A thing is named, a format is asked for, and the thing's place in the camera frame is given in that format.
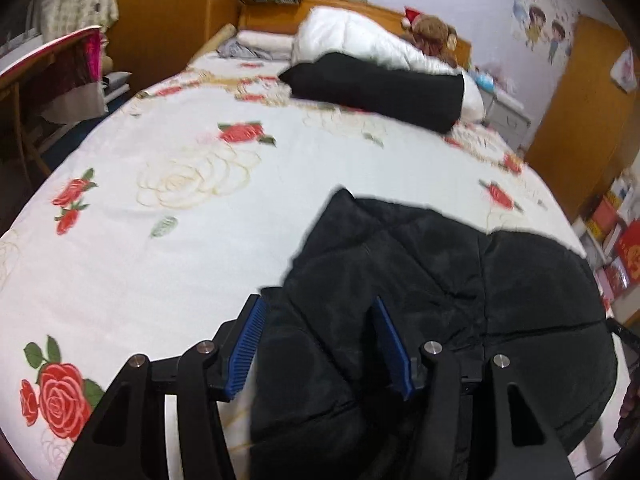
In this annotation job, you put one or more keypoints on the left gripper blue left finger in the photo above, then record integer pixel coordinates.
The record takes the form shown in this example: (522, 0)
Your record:
(237, 342)

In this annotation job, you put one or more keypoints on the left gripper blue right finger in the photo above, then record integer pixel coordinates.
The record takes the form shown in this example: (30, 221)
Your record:
(400, 348)

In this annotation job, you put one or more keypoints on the black puffer jacket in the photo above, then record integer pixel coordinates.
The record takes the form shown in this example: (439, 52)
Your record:
(519, 364)

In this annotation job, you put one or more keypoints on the person right hand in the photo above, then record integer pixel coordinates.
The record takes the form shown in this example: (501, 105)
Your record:
(630, 401)

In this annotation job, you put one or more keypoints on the red gift box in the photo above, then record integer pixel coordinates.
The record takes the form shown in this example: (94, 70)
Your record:
(628, 249)

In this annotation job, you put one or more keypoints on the right wooden wardrobe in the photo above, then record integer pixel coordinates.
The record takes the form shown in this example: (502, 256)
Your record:
(590, 132)

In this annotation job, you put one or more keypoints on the wooden wardrobe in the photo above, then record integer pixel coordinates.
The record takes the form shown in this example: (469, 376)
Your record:
(155, 39)
(590, 132)

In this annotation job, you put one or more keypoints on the grey bedside drawer cabinet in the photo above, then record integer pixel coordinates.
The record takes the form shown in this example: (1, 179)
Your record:
(512, 125)

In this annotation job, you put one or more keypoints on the white plastic bag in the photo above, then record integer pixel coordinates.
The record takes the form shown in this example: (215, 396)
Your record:
(622, 72)

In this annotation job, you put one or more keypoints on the folded black garment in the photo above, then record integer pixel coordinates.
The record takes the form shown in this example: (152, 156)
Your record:
(433, 102)

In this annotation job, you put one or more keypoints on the white pillow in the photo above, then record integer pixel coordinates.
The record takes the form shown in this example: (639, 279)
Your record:
(326, 30)

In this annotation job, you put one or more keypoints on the wooden headboard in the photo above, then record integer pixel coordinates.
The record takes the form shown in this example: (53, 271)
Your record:
(284, 19)

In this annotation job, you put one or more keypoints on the brown teddy bear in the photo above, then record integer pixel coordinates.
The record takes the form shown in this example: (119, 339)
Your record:
(430, 35)

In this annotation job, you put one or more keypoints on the wooden chair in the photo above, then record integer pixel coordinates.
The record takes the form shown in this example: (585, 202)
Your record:
(60, 82)

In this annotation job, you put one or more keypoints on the left wooden wardrobe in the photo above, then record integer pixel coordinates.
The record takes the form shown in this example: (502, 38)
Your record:
(155, 39)

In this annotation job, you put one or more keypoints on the floral curtain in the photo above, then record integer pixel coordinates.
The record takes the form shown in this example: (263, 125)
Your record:
(75, 0)

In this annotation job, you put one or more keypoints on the cartoon wall sticker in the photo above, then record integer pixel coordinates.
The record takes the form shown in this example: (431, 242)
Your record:
(546, 28)

